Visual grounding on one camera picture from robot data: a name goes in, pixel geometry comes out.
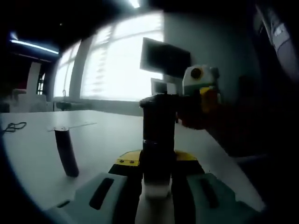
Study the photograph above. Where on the ceiling light strip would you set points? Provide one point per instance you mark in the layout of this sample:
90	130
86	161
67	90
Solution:
35	46
134	2

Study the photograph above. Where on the person's right hand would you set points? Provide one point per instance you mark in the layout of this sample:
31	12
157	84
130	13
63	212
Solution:
198	120

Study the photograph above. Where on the black wall monitor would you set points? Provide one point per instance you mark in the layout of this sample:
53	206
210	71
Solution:
163	57

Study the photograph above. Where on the tall dark cosmetic bottle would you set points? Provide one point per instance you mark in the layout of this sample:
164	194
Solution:
157	168

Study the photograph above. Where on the small grey cosmetic bottle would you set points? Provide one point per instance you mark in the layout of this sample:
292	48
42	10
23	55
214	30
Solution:
66	151

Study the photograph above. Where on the white chest device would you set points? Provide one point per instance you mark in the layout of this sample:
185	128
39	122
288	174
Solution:
278	42

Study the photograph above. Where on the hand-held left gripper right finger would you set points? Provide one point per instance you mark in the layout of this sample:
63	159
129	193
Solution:
191	203

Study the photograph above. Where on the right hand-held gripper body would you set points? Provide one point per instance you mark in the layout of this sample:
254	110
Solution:
205	80

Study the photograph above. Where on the white table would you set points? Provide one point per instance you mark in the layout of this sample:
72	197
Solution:
105	144

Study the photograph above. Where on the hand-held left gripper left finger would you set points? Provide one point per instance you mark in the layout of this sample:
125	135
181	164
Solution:
81	205

